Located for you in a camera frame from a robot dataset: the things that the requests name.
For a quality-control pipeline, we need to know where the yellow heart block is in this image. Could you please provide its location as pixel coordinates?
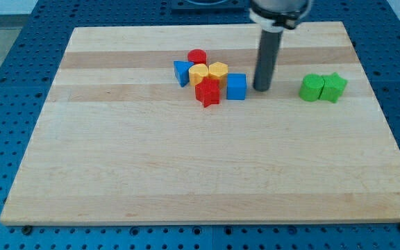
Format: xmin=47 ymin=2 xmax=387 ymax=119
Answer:
xmin=188 ymin=64 xmax=209 ymax=86

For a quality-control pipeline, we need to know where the red star block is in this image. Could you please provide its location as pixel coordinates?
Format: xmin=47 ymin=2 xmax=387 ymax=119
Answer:
xmin=195 ymin=77 xmax=220 ymax=108

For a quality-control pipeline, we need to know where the blue cube block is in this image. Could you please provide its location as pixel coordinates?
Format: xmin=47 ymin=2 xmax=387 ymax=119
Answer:
xmin=226 ymin=73 xmax=247 ymax=100

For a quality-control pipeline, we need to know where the yellow hexagon block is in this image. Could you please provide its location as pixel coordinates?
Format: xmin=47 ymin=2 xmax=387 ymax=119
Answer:
xmin=208 ymin=62 xmax=228 ymax=89

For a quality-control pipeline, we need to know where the blue triangle block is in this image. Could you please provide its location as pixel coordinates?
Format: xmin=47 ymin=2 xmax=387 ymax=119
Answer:
xmin=173 ymin=60 xmax=194 ymax=88

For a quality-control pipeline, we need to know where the red cylinder block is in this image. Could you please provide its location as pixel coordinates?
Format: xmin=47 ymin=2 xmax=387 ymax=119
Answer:
xmin=187 ymin=49 xmax=208 ymax=65

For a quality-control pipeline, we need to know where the wooden board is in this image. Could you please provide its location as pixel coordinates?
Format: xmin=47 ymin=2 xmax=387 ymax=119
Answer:
xmin=0 ymin=22 xmax=400 ymax=226

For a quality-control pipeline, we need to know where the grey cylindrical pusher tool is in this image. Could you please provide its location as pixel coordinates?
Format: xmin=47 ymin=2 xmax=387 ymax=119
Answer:
xmin=253 ymin=31 xmax=283 ymax=92

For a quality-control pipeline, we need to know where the green cylinder block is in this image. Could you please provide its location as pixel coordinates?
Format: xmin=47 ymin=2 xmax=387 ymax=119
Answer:
xmin=299 ymin=74 xmax=324 ymax=102

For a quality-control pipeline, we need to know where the green star block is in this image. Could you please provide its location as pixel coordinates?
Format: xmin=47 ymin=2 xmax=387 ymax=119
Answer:
xmin=319 ymin=72 xmax=348 ymax=103

